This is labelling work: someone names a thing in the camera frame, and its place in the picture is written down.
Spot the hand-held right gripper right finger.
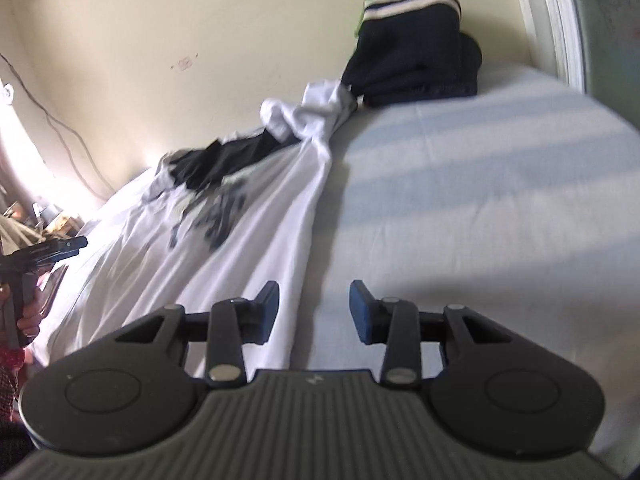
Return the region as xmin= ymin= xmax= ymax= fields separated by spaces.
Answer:
xmin=349 ymin=280 xmax=501 ymax=388

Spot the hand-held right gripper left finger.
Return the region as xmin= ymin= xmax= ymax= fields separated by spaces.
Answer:
xmin=114 ymin=280 xmax=281 ymax=388

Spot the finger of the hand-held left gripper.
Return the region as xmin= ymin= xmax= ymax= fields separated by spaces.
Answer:
xmin=49 ymin=236 xmax=89 ymax=263

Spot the white printed T-shirt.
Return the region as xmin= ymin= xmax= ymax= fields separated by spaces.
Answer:
xmin=30 ymin=80 xmax=361 ymax=376

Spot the person's left hand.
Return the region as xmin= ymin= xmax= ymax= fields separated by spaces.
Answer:
xmin=17 ymin=271 xmax=47 ymax=339

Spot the red patterned garment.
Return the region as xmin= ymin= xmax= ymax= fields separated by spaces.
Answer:
xmin=0 ymin=345 xmax=26 ymax=423

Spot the dark cloth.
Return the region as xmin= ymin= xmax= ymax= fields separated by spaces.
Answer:
xmin=167 ymin=127 xmax=283 ymax=197

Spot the striped blue bed sheet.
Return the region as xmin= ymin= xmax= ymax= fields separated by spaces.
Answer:
xmin=30 ymin=62 xmax=640 ymax=461

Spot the navy striped sweater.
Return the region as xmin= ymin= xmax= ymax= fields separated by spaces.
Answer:
xmin=342 ymin=0 xmax=483 ymax=108

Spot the grey green door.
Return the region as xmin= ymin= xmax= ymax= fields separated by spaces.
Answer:
xmin=565 ymin=0 xmax=640 ymax=131

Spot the black wall cable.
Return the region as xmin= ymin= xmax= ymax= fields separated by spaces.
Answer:
xmin=0 ymin=52 xmax=113 ymax=201

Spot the white door frame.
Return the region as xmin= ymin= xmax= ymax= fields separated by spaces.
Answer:
xmin=505 ymin=0 xmax=588 ymax=93

